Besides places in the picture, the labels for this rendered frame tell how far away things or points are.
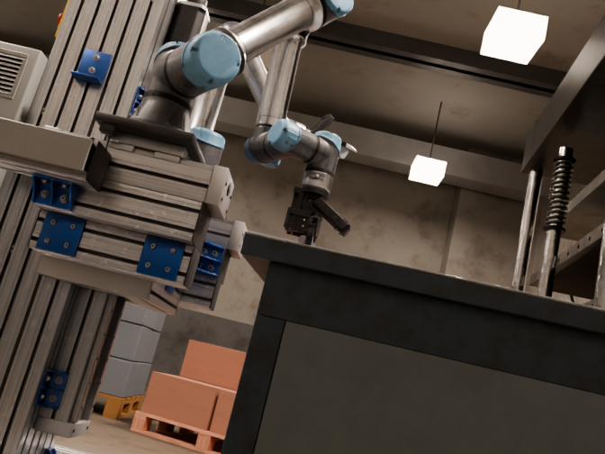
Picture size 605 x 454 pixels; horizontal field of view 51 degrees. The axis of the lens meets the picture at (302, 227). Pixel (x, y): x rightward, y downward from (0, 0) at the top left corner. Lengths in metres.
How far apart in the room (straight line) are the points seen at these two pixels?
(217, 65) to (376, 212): 9.53
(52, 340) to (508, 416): 1.05
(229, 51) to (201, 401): 3.42
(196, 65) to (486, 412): 0.89
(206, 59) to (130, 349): 4.02
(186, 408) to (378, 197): 7.01
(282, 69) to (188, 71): 0.37
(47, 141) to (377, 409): 0.84
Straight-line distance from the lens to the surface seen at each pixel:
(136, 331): 5.25
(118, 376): 5.26
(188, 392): 4.64
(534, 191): 3.19
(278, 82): 1.72
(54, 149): 1.39
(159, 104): 1.52
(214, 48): 1.44
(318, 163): 1.60
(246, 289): 10.54
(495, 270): 10.59
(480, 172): 10.15
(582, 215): 2.83
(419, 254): 10.82
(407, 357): 1.06
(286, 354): 1.06
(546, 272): 2.67
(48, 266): 1.61
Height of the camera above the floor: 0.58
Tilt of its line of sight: 13 degrees up
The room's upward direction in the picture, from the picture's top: 14 degrees clockwise
